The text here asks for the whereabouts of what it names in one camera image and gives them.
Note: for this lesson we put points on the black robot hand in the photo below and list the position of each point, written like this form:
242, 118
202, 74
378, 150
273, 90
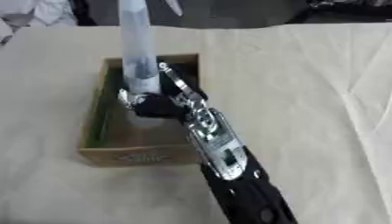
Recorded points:
155, 103

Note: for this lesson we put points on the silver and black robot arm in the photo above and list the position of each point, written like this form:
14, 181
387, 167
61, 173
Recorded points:
229, 154

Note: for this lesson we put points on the tan cardboard box green inside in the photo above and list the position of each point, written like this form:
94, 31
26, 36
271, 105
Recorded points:
138, 145

